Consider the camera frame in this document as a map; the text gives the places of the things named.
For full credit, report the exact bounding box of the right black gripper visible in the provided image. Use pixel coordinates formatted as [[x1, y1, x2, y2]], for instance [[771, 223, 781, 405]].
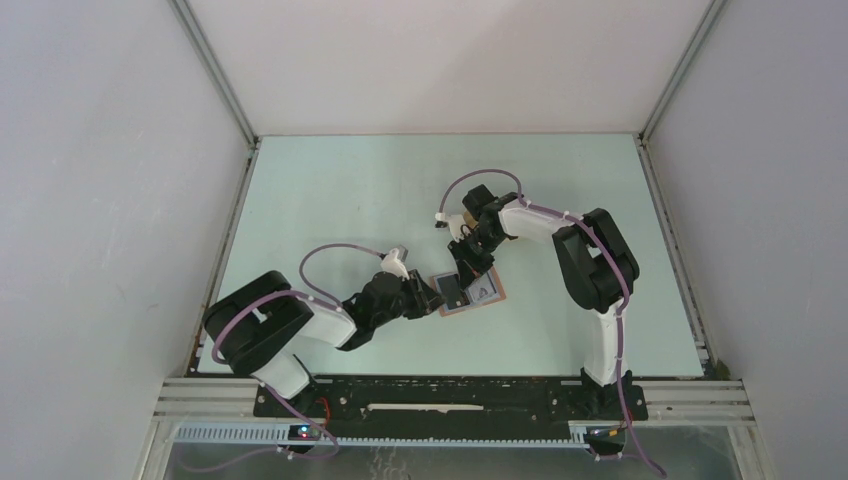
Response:
[[448, 228, 505, 291]]

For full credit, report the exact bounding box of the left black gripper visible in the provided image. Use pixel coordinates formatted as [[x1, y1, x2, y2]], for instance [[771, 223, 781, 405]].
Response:
[[372, 269, 447, 328]]

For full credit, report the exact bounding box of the black credit card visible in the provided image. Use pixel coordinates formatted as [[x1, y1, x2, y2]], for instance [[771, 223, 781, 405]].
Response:
[[434, 273, 470, 312]]

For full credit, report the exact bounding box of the orange leather card holder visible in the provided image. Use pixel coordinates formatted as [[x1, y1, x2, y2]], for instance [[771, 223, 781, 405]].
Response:
[[430, 268, 507, 317]]

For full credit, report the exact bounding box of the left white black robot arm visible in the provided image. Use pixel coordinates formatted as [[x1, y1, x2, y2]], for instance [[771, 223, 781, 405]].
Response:
[[202, 270, 445, 417]]

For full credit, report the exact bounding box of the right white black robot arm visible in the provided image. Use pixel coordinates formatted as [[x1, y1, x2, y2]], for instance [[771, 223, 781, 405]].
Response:
[[435, 197, 640, 418]]

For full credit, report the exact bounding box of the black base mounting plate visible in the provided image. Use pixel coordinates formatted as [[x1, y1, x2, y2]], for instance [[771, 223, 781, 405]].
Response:
[[292, 373, 649, 441]]

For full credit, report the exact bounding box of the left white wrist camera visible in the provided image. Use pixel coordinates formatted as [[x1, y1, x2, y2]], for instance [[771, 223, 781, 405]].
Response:
[[380, 246, 410, 280]]

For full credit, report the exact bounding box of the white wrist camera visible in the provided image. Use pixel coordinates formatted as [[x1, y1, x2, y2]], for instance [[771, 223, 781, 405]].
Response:
[[380, 246, 410, 280], [435, 211, 475, 242]]

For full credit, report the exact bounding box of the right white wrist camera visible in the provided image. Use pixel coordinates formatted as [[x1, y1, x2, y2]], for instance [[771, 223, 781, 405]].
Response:
[[435, 211, 475, 242]]

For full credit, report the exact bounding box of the white slotted cable duct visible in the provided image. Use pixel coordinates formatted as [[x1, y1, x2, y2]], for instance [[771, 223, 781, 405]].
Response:
[[173, 422, 588, 448]]

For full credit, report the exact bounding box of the aluminium frame rail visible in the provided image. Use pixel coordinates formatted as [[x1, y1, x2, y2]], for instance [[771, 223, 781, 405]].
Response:
[[152, 378, 755, 427]]

